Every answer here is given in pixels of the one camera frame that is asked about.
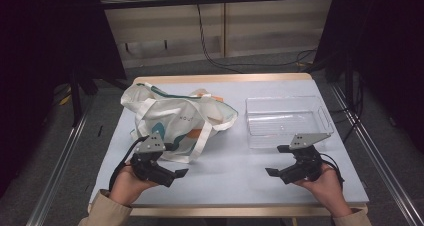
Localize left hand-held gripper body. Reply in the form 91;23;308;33
129;131;178;188

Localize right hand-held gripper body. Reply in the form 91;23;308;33
279;132;332;185

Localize white printed tote bag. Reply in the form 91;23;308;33
120;82;239;164

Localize person's right hand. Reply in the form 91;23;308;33
293;164;353;218

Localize person's left hand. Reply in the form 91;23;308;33
108;164;159;207

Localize clear plastic bin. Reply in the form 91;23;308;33
245;95;335;150

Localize black metal stand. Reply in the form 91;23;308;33
68;69;84;127

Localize black curtain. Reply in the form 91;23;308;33
313;0;424;154
0;0;128;197

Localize right hand-held gripper black cable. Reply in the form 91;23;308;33
319;152;345;187

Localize hand-held gripper black cable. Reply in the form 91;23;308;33
319;152;345;187
108;135;149;192

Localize left hand-held gripper black cable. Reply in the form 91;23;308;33
108;135;149;192

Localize black floor cables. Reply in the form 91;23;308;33
329;72;366;144

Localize metal floor rail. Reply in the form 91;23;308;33
26;95;94;226
329;82;424;226

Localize black wall cable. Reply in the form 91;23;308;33
196;4;318;74

